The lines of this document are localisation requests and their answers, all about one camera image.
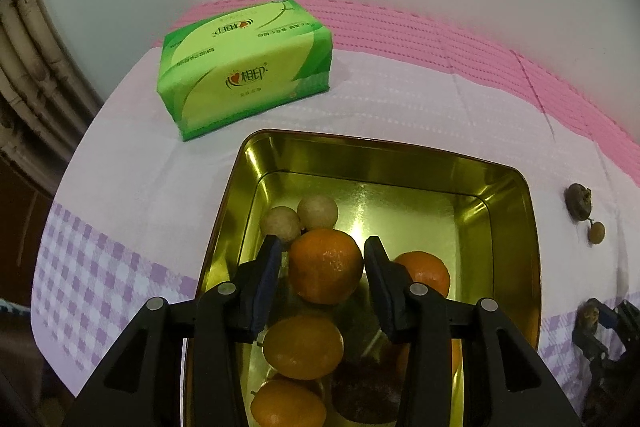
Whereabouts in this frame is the dark wrinkled passion fruit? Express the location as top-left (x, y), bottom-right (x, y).
top-left (564, 183), bottom-right (592, 221)

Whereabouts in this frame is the orange tangerine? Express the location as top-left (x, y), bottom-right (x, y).
top-left (262, 315), bottom-right (344, 381)
top-left (250, 379), bottom-right (326, 427)
top-left (394, 251), bottom-right (451, 298)
top-left (288, 229), bottom-right (363, 306)

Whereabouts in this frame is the orange tangerine bottom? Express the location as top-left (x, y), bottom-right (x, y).
top-left (250, 379), bottom-right (326, 427)

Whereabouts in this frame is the rattan chair frame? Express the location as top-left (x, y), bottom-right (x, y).
top-left (0, 0), bottom-right (101, 195)

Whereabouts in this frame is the dark wrinkled fruit top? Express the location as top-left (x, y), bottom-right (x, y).
top-left (575, 303), bottom-right (600, 334)

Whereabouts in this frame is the pink purple checked tablecloth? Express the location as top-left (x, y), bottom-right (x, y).
top-left (31, 0), bottom-right (639, 407)

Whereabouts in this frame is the gold metal tin tray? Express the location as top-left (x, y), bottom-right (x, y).
top-left (182, 128), bottom-right (542, 427)

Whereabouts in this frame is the small brown longan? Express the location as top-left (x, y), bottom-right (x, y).
top-left (588, 220), bottom-right (606, 245)

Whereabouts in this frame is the brown longan fruit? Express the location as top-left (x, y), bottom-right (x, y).
top-left (260, 206), bottom-right (302, 245)
top-left (297, 194), bottom-right (338, 231)

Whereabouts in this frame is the green tissue pack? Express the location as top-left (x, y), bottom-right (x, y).
top-left (156, 0), bottom-right (333, 141)

